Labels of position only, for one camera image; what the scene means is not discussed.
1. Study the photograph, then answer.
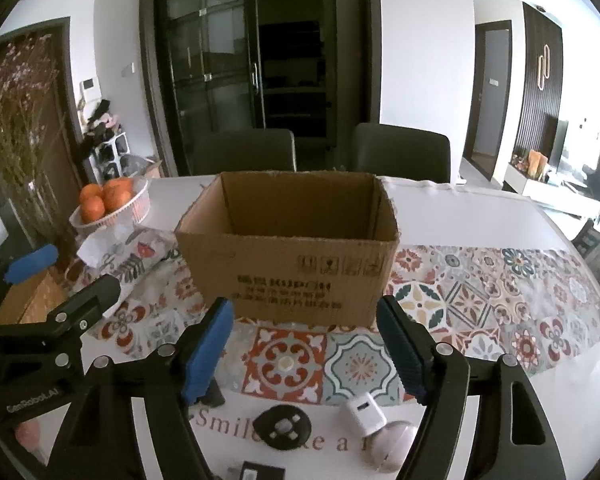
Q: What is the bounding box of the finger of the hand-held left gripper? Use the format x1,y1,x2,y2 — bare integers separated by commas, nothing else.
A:
0,244,60,317
0,274,123,377

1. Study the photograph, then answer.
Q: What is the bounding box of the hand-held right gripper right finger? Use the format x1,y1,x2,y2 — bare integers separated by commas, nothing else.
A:
376,295,568,480

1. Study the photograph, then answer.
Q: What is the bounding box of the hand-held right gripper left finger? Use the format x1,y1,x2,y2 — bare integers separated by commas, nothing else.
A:
55,297,236,480

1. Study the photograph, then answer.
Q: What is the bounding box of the small black object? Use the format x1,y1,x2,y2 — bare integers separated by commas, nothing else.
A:
200,377,227,408

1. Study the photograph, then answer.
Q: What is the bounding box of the white charger adapter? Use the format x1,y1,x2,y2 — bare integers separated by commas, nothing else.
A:
341,394,387,433

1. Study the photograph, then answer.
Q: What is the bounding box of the white round puck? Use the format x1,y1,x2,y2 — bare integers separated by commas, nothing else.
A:
370,420,421,473

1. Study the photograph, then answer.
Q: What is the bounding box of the brown cardboard box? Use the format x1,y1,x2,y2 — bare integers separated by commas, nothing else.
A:
174,170,401,330

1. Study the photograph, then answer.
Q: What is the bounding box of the black round disc gadget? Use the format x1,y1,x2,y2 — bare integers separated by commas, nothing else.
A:
252,402,312,451

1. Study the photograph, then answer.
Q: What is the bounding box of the black rectangular device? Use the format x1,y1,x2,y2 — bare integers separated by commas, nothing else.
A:
225,461,287,480

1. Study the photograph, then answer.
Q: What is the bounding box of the brown round placemat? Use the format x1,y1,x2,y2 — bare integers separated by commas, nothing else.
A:
0,270,76,326

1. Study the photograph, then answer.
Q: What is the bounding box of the glass vase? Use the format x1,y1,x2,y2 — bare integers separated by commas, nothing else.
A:
27,195,83,271

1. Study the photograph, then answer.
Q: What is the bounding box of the floral fabric tissue pack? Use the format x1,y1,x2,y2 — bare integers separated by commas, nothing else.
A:
77,227,178,292

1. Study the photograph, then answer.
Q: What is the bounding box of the white fruit basket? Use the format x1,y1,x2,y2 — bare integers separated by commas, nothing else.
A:
69,176,152,236

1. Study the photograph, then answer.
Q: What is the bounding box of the white shoe rack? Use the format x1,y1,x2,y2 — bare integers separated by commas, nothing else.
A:
87,132,131,183

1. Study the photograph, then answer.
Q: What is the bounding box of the dried flower bunch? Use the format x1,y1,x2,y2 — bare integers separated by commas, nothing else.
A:
0,35,76,241

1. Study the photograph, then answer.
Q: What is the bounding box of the box with grey bag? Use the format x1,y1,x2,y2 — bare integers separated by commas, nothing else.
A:
122,155,163,179

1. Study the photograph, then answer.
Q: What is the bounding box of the brown wooden door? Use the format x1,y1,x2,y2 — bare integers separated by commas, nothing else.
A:
0,17,87,186

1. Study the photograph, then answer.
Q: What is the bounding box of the dark dining chair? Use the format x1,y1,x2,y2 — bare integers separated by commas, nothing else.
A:
350,122,452,183
192,129,297,177

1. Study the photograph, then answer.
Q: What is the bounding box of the white tv console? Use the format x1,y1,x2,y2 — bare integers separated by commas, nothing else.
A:
505,165,600,216

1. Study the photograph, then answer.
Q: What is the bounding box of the chair with patterned cushion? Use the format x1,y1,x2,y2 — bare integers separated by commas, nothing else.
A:
572,217,600,306

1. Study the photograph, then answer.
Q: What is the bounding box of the orange ornament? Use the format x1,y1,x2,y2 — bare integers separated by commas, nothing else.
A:
527,150,550,177

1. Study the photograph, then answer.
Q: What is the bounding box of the television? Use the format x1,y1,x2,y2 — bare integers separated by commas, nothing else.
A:
550,117,571,166

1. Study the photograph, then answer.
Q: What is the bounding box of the dark glass sliding door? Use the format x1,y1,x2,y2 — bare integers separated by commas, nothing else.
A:
139,0,383,177

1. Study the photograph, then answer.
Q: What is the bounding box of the dark hallway door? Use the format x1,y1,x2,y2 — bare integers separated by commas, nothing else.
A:
462,20,513,181

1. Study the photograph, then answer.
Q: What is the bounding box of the dark slatted wall panel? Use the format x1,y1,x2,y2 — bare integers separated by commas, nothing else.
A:
510,2,566,171

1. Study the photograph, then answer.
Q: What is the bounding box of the white clip wall decoration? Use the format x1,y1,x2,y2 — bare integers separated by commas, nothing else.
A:
536,45,552,92

